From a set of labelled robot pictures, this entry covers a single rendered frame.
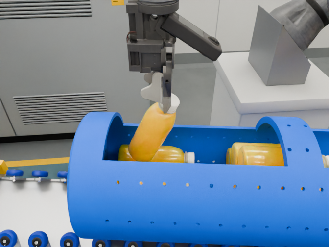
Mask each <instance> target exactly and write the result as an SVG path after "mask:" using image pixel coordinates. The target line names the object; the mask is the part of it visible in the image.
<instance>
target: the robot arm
mask: <svg viewBox="0 0 329 247"><path fill-rule="evenodd" d="M178 9H179V0H128V3H126V13H128V18H129V32H128V34H127V37H126V41H127V49H128V61H129V71H133V72H140V73H146V74H145V75H144V80H145V81H146V82H147V83H151V85H149V86H147V87H145V88H143V89H141V97H142V98H144V99H147V100H150V101H154V102H158V103H161V104H162V105H163V112H164V114H166V113H167V112H168V110H169V109H170V107H171V93H172V69H173V68H174V56H175V42H176V38H178V39H180V40H181V41H183V42H184V43H186V44H187V45H189V46H190V47H192V48H194V49H195V50H197V51H198V52H200V53H201V54H202V55H203V56H204V57H207V58H208V59H210V60H211V61H216V60H217V59H218V58H219V57H220V55H221V54H222V48H221V44H220V42H219V41H218V40H217V39H216V38H215V37H212V36H210V35H208V34H207V33H205V32H204V31H202V30H201V29H199V28H198V27H197V26H195V25H194V24H192V23H191V22H189V21H188V20H186V19H185V18H183V17H182V16H180V15H179V14H178V13H176V11H177V10H178ZM269 14H270V15H272V16H273V17H274V18H275V19H276V20H278V21H279V22H280V23H281V24H283V25H284V28H285V29H286V30H287V32H288V33H289V35H290V36H291V37H292V39H293V40H294V41H295V43H296V44H297V46H298V47H299V48H300V50H301V51H302V52H303V51H305V50H306V49H307V48H308V47H309V45H310V44H311V43H312V41H313V40H314V39H315V37H316V36H317V35H318V33H319V32H320V31H321V30H322V29H323V28H324V27H326V26H327V25H328V24H329V0H292V1H290V2H288V3H285V4H283V5H281V6H279V7H277V8H275V9H273V10H272V11H271V12H270V13H269ZM153 15H157V16H153ZM128 35H129V36H128Z"/></svg>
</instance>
